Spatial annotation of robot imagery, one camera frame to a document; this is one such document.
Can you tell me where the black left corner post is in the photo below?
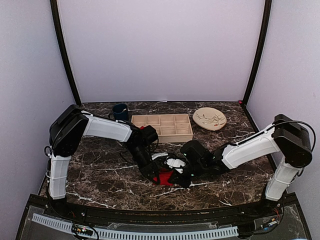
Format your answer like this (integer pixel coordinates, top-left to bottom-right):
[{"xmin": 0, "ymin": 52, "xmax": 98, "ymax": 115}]
[{"xmin": 49, "ymin": 0, "xmax": 82, "ymax": 106}]

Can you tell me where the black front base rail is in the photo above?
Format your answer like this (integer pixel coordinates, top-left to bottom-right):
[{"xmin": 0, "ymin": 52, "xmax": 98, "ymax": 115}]
[{"xmin": 22, "ymin": 193, "xmax": 304, "ymax": 227}]

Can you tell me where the red santa sock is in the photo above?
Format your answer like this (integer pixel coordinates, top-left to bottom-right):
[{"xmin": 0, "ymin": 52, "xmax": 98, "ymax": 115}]
[{"xmin": 153, "ymin": 168, "xmax": 174, "ymax": 186}]

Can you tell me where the white slotted cable duct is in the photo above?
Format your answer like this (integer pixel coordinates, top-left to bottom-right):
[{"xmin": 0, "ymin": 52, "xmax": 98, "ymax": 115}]
[{"xmin": 31, "ymin": 213, "xmax": 239, "ymax": 240}]

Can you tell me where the black right corner post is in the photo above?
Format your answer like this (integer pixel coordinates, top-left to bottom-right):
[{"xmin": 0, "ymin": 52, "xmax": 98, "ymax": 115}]
[{"xmin": 241, "ymin": 0, "xmax": 273, "ymax": 108}]

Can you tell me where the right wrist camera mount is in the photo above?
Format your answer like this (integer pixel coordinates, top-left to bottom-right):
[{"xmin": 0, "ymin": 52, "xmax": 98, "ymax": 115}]
[{"xmin": 164, "ymin": 158, "xmax": 186, "ymax": 174}]

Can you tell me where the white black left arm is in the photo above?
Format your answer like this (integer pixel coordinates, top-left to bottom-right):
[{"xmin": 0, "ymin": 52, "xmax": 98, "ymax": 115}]
[{"xmin": 44, "ymin": 104, "xmax": 160, "ymax": 218}]

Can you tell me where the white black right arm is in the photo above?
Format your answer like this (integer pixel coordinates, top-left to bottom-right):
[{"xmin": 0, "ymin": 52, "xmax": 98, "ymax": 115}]
[{"xmin": 165, "ymin": 114, "xmax": 316, "ymax": 217}]

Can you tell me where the round beige decorated plate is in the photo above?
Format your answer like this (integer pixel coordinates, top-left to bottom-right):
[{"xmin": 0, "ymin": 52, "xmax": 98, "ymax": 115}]
[{"xmin": 192, "ymin": 107, "xmax": 227, "ymax": 131}]

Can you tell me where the wooden compartment tray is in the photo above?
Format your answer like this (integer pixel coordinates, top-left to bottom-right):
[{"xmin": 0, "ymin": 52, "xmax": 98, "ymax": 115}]
[{"xmin": 131, "ymin": 114, "xmax": 194, "ymax": 143}]

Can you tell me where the black corner post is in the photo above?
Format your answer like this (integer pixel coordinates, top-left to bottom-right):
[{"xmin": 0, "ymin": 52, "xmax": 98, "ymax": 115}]
[
  {"xmin": 49, "ymin": 0, "xmax": 82, "ymax": 106},
  {"xmin": 241, "ymin": 0, "xmax": 273, "ymax": 108}
]

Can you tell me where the dark blue mug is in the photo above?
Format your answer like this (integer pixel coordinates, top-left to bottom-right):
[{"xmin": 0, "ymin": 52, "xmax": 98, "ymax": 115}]
[{"xmin": 108, "ymin": 103, "xmax": 130, "ymax": 122}]

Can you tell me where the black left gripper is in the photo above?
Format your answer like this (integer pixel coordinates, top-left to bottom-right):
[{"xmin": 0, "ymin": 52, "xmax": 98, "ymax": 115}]
[{"xmin": 126, "ymin": 144, "xmax": 160, "ymax": 185}]

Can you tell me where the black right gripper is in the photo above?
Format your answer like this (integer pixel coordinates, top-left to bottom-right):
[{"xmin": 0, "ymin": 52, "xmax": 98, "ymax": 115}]
[{"xmin": 167, "ymin": 160, "xmax": 206, "ymax": 189}]

